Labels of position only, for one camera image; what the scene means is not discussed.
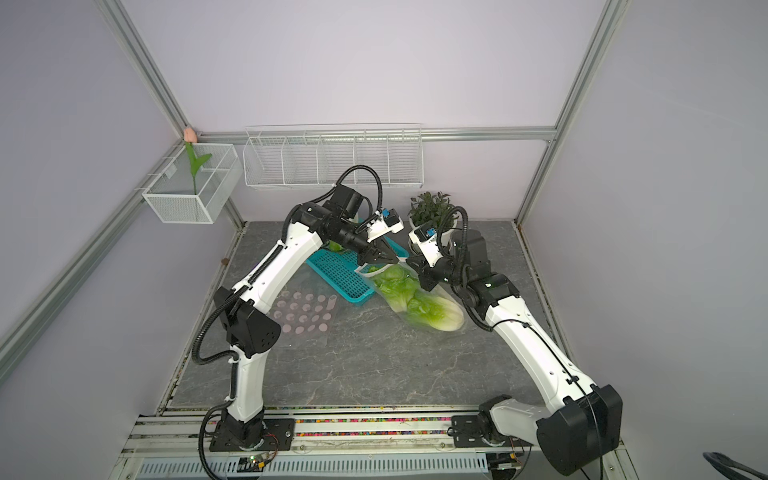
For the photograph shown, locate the green chinese cabbage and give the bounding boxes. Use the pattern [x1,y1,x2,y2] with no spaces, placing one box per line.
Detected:
[405,292,464,332]
[371,265,420,312]

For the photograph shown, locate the clear pink-trim zipper bag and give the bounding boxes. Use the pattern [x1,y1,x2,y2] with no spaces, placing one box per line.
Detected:
[357,262,465,332]

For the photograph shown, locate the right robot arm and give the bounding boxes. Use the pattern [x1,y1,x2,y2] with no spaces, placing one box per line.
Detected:
[406,207,623,476]

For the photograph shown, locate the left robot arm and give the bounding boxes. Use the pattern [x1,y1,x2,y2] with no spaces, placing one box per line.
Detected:
[191,166,404,450]

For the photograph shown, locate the pale upright chinese cabbage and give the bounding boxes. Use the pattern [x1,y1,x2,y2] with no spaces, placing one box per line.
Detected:
[327,241,345,253]

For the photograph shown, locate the clear pink-dotted zipper bag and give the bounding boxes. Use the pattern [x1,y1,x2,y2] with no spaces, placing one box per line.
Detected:
[268,290,340,349]

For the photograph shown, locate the teal plastic basket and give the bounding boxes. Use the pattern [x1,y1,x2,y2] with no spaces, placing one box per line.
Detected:
[306,246,374,304]

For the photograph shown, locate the potted green plant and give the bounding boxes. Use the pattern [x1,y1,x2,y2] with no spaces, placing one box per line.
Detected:
[409,191,454,238]

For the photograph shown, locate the artificial pink tulip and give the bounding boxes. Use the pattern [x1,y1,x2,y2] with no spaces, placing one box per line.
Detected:
[183,126,212,195]

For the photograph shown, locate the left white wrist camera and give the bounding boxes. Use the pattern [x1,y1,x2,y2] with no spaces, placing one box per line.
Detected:
[366,209,404,243]

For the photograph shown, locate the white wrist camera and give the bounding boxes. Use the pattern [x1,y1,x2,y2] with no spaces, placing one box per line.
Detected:
[366,209,404,243]
[409,220,447,267]

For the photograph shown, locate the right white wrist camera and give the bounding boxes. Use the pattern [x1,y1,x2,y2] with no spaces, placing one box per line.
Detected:
[409,220,447,267]

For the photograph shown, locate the long white wire shelf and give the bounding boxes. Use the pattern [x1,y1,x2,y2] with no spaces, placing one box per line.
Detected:
[243,123,424,189]

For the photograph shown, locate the small white wire basket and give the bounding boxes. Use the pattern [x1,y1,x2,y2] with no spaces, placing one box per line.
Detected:
[143,143,243,225]

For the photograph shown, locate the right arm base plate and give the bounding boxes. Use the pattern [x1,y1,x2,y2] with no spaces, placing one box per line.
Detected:
[447,413,530,448]

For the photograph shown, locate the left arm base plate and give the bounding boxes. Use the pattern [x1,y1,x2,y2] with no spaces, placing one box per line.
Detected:
[209,417,296,452]

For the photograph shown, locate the white slotted cable duct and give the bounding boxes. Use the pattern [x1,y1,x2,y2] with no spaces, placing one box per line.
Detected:
[134,452,490,480]

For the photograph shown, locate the black cable bottom right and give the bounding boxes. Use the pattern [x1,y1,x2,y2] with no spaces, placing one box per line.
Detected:
[701,451,768,480]

